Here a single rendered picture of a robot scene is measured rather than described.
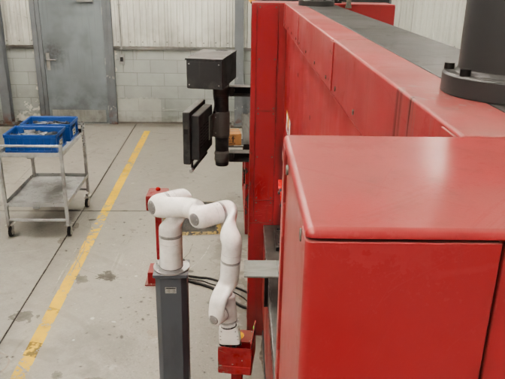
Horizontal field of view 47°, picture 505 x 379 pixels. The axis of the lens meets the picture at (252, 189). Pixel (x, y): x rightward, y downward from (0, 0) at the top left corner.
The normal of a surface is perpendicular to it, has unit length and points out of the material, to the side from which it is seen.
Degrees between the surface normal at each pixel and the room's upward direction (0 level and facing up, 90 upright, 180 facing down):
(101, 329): 0
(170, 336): 90
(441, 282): 90
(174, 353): 90
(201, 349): 0
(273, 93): 90
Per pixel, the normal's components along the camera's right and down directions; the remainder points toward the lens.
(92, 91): 0.04, 0.35
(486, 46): -0.82, 0.18
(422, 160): 0.02, -0.94
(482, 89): -0.65, 0.26
